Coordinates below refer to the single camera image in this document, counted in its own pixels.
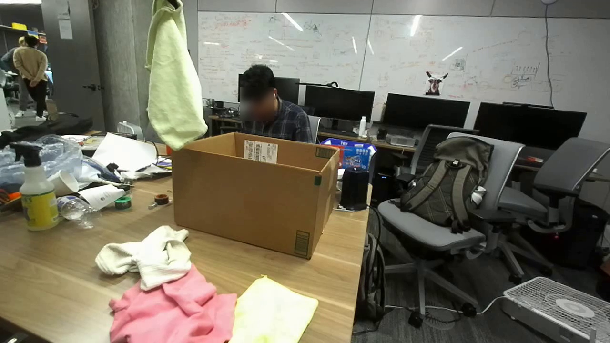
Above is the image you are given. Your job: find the pale yellow-green towel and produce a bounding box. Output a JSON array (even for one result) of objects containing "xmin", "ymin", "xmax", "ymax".
[{"xmin": 143, "ymin": 0, "xmax": 210, "ymax": 150}]

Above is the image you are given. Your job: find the seated person in plaid shirt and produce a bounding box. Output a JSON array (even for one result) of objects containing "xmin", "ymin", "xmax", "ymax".
[{"xmin": 238, "ymin": 63, "xmax": 314, "ymax": 143}]

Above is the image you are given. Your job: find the brown cardboard box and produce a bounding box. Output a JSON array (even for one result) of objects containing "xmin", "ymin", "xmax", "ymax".
[{"xmin": 170, "ymin": 131, "xmax": 341, "ymax": 261}]

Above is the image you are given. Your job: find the standing person in tan top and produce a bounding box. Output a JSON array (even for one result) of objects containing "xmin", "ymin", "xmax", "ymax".
[{"xmin": 11, "ymin": 30, "xmax": 51, "ymax": 120}]

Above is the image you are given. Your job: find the white paper sheet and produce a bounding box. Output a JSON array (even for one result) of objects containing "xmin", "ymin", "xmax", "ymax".
[{"xmin": 91, "ymin": 131, "xmax": 160, "ymax": 175}]

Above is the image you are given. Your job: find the black jacket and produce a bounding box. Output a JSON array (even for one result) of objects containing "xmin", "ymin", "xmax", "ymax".
[{"xmin": 0, "ymin": 118, "xmax": 95, "ymax": 148}]

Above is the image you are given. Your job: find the clear plastic bag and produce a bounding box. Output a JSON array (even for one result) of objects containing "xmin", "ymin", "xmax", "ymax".
[{"xmin": 0, "ymin": 135, "xmax": 84, "ymax": 192}]

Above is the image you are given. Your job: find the pile of papers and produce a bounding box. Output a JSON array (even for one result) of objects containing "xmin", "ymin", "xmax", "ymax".
[{"xmin": 48, "ymin": 167, "xmax": 130, "ymax": 213}]

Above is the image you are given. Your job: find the clear plastic bottle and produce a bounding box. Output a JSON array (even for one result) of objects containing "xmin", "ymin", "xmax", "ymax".
[{"xmin": 55, "ymin": 194, "xmax": 99, "ymax": 230}]

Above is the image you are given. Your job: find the blue snack bag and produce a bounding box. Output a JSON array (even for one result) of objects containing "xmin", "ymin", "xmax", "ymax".
[{"xmin": 322, "ymin": 137, "xmax": 377, "ymax": 173}]

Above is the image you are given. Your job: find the spray bottle with yellow liquid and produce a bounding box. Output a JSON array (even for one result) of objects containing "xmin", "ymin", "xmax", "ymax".
[{"xmin": 9, "ymin": 141, "xmax": 61, "ymax": 232}]

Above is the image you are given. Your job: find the white cloth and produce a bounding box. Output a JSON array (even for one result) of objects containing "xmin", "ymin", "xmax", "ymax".
[{"xmin": 93, "ymin": 225, "xmax": 194, "ymax": 293}]

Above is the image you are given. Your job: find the black bin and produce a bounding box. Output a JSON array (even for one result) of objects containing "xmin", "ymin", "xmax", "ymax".
[{"xmin": 339, "ymin": 167, "xmax": 372, "ymax": 211}]

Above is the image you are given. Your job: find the small plush figure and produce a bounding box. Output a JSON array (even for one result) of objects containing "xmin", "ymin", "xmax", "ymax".
[{"xmin": 423, "ymin": 68, "xmax": 450, "ymax": 97}]

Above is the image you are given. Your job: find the black office chair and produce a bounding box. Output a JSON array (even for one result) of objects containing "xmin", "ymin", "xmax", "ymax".
[{"xmin": 408, "ymin": 122, "xmax": 478, "ymax": 179}]

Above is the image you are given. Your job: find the pink cloth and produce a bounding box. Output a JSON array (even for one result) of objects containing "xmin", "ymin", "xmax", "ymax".
[{"xmin": 109, "ymin": 265, "xmax": 238, "ymax": 343}]

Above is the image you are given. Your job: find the olive backpack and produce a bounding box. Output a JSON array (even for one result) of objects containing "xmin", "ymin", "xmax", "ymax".
[{"xmin": 398, "ymin": 133, "xmax": 496, "ymax": 234}]

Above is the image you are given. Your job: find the bright yellow towel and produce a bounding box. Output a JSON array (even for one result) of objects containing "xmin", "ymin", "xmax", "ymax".
[{"xmin": 229, "ymin": 274, "xmax": 320, "ymax": 343}]

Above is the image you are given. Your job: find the light gray office chair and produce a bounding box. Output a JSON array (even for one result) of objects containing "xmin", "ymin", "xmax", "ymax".
[{"xmin": 374, "ymin": 129, "xmax": 530, "ymax": 329}]

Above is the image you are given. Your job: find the dark gray office chair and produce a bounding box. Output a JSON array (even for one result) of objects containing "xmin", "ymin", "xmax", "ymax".
[{"xmin": 494, "ymin": 135, "xmax": 610, "ymax": 282}]

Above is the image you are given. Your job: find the white plastic floor device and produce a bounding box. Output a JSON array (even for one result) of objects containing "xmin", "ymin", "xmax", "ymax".
[{"xmin": 501, "ymin": 274, "xmax": 610, "ymax": 343}]

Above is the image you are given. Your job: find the wall whiteboard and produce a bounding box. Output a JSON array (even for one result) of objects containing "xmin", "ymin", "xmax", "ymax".
[{"xmin": 196, "ymin": 9, "xmax": 610, "ymax": 129}]

